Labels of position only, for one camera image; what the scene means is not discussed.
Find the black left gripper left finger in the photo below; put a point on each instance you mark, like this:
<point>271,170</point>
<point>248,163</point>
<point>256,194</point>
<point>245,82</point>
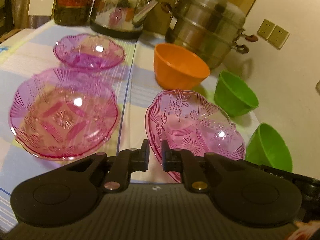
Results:
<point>124,164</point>

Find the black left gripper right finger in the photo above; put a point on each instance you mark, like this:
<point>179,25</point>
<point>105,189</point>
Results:
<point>184,162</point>

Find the pink heart-shaped glass dish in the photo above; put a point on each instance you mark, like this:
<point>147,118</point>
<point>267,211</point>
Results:
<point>186,120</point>

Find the green plastic bowl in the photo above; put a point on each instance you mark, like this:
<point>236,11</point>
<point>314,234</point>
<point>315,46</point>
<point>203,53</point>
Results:
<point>233,95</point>
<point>267,147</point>

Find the large pink round glass dish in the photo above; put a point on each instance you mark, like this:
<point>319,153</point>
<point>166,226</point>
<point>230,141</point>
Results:
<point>64,113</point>

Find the orange plastic bowl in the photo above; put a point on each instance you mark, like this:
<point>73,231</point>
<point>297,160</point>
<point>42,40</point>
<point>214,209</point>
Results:
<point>178,68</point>

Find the checked plastic tablecloth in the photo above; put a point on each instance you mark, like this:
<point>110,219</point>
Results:
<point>159,191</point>

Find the small pink glass dish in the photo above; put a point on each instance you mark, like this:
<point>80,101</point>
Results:
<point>91,52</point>

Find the stainless steel steamer pot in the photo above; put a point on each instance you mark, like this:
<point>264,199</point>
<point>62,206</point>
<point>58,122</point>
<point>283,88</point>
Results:
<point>208,28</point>

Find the stainless steel kettle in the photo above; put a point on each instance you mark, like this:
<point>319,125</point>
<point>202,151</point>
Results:
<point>122,19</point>

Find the cooking oil bottle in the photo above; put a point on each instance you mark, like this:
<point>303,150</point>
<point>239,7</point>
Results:
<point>72,12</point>

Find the double wall power socket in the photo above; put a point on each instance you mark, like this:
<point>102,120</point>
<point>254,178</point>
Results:
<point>273,34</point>

